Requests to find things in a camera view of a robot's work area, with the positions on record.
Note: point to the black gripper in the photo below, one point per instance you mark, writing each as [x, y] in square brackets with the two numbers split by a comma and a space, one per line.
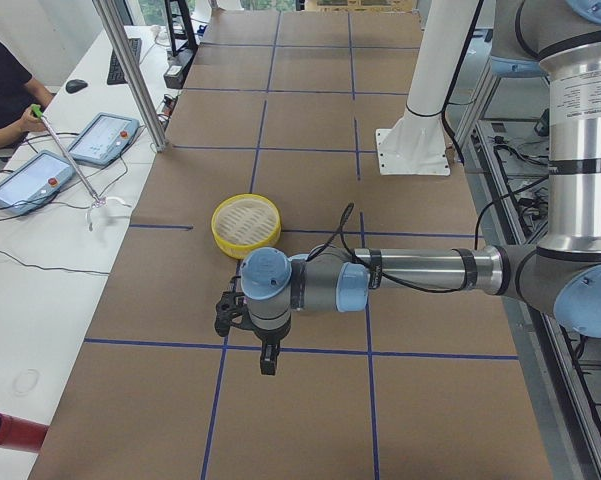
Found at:
[269, 336]

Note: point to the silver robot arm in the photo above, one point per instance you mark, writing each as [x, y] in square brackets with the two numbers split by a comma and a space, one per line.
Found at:
[559, 276]

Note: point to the yellow bamboo steamer basket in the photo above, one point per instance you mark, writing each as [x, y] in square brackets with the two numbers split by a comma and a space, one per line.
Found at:
[245, 222]

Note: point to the person's hand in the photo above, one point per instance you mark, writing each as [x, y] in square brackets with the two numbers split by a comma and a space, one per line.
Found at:
[29, 122]

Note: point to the far blue teach pendant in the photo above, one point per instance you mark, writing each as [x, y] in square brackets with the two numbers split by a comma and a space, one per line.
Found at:
[104, 139]

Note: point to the blue teach pendant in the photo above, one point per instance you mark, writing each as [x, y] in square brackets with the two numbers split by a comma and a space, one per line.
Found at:
[104, 139]
[35, 183]

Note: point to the red cylinder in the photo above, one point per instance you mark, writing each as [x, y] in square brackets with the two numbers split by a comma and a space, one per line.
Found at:
[21, 434]

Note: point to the near blue teach pendant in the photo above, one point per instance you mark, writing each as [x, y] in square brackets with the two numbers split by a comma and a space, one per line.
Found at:
[35, 183]

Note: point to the black computer mouse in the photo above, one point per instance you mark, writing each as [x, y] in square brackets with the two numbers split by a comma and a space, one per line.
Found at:
[75, 85]

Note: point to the metal reacher grabber stick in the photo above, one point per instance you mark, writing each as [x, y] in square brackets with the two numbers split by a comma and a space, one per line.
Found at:
[98, 200]

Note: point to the person in black shirt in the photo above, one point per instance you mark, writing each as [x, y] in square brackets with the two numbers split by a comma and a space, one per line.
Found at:
[19, 89]

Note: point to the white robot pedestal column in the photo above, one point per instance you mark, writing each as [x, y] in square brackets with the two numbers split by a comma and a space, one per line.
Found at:
[415, 145]

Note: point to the aluminium frame post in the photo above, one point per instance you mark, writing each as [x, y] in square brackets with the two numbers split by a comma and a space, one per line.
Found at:
[116, 33]

